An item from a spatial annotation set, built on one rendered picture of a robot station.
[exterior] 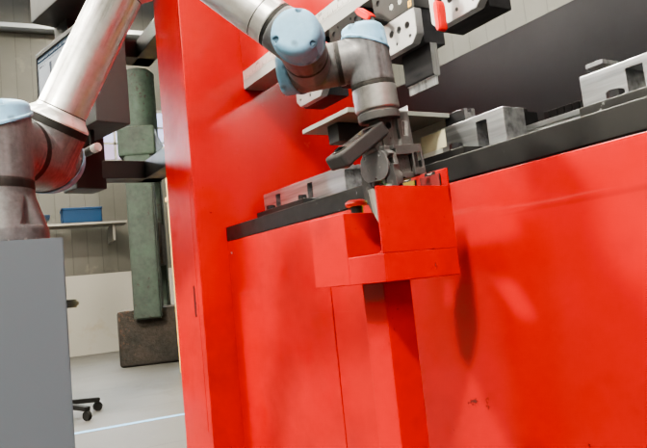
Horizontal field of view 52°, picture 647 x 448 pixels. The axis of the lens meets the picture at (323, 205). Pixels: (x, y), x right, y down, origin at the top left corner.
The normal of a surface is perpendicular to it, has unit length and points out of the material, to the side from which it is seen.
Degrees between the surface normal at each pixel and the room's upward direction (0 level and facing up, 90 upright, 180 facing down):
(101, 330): 90
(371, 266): 90
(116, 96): 90
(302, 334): 90
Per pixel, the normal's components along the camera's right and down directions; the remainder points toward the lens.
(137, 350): 0.11, -0.12
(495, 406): -0.85, 0.03
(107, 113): 0.69, -0.15
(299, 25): -0.10, -0.10
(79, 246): 0.41, -0.15
